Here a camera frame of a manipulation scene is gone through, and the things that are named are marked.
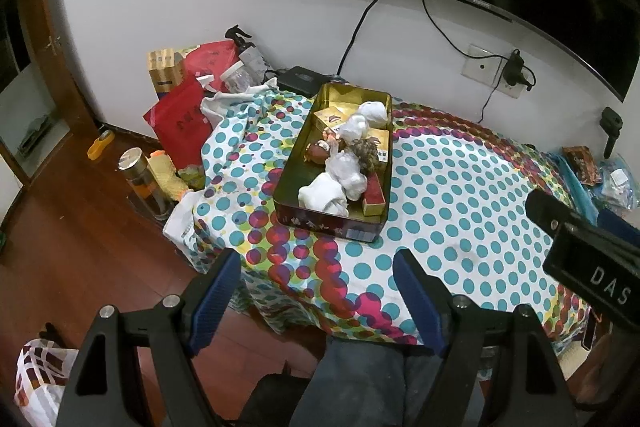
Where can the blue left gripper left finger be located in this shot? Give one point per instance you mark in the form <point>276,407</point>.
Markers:
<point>206,298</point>

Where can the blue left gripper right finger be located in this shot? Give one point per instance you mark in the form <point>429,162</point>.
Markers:
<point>427,299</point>

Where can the gold tin box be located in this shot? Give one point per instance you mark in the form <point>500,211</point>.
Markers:
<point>298,173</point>

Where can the white cloth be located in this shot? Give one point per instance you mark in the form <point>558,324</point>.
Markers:
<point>324,195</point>

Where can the woven rope ball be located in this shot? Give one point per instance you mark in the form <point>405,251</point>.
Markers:
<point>366,152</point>

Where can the yellow medicine box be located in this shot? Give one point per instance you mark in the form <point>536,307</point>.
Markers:
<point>333,117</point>
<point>381,138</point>

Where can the brown haired doll figure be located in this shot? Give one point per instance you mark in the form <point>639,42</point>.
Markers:
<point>319,151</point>

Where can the clear plastic bag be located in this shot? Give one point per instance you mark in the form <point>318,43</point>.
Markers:
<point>343,167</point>

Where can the person right hand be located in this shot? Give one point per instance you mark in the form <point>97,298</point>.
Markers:
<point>609,361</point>

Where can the blue cloth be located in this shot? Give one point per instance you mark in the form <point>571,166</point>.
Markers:
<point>581,198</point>

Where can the clear plastic bags pile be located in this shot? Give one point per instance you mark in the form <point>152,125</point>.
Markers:
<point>617,189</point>

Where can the red flat box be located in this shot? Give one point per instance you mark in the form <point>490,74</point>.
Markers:
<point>373,199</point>

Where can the brown snack packet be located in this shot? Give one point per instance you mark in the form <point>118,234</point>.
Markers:
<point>581,161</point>

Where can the person leg dark trousers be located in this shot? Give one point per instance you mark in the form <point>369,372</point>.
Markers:
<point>354,384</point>

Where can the polka dot bed sheet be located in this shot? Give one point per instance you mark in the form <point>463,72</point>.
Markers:
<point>457,201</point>

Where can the yellow plastic toy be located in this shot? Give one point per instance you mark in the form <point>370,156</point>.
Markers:
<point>166,175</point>

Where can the steel thermos bottle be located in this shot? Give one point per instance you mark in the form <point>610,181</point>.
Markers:
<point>133,165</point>

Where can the patterned plastic bag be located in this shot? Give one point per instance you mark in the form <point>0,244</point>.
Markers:
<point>42,371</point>

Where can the red paper bag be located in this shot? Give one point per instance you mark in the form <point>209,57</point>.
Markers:
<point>176,119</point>

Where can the orange item on floor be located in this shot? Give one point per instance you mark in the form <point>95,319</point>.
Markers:
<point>100,144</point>

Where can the white cloth bag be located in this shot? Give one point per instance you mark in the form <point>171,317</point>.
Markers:
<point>222,105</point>

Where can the white round bundle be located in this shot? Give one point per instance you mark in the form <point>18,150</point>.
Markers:
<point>375,113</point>

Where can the black power adapter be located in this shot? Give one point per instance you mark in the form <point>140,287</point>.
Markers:
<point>512,72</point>

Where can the clear plastic jar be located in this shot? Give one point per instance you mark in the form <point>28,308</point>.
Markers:
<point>237,78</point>

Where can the brown cardboard box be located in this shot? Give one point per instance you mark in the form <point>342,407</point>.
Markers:
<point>165,69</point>

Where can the black set-top box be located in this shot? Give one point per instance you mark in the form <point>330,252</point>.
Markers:
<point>302,81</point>

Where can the black spray bottle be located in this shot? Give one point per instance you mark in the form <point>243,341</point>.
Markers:
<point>249,54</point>

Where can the wooden door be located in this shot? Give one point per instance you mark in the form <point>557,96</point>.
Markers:
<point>41,102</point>

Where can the black bracket on wall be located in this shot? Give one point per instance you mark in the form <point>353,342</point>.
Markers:
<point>611,123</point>

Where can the black plug with cable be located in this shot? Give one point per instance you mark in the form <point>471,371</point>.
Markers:
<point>529,79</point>

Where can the white wall socket plate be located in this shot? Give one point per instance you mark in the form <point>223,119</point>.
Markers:
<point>484,67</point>

